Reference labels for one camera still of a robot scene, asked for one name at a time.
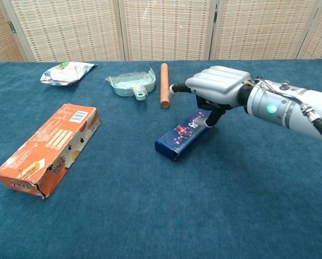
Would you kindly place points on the green plastic dustpan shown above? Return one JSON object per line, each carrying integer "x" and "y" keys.
{"x": 128, "y": 83}

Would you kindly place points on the orange cardboard box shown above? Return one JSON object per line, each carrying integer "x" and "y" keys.
{"x": 47, "y": 145}

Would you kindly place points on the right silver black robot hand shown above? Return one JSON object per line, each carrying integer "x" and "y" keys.
{"x": 217, "y": 83}

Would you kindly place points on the dark screen hinge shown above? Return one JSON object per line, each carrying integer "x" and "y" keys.
{"x": 216, "y": 14}
{"x": 12, "y": 27}

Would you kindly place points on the blue table carpet cover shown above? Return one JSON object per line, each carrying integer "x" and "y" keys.
{"x": 150, "y": 202}

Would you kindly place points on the orange wooden rolling pin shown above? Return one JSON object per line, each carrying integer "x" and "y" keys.
{"x": 165, "y": 86}

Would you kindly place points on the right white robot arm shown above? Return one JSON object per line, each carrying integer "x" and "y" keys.
{"x": 290, "y": 108}

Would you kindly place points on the white snack bag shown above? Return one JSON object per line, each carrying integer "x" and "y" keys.
{"x": 65, "y": 73}

